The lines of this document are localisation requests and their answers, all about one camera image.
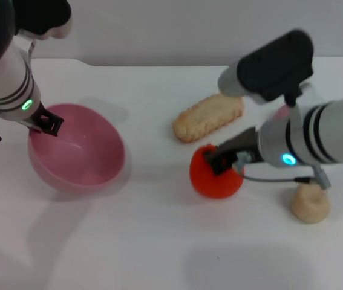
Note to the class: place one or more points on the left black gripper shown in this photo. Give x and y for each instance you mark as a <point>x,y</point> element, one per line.
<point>39,117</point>

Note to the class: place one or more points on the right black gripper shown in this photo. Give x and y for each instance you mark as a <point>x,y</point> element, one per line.
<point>246,145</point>

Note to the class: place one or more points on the orange toy fruit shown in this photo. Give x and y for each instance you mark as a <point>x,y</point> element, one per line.
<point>216,185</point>

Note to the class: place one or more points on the pink plastic bowl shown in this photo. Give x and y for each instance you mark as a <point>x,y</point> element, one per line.
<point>80,160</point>

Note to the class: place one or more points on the long golden bread loaf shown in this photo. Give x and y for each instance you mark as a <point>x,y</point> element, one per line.
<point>204,119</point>

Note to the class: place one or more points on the pink round bun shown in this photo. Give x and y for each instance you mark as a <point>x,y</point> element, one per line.
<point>281,112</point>

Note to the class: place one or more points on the beige round bun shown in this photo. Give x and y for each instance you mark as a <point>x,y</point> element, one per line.
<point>310,205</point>

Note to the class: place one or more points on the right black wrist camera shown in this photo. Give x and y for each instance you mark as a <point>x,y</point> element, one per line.
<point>274,66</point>

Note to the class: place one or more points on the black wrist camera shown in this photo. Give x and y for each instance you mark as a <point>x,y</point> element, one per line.
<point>32,13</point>
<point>274,66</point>

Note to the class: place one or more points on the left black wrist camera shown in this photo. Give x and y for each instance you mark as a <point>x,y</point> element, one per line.
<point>32,13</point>

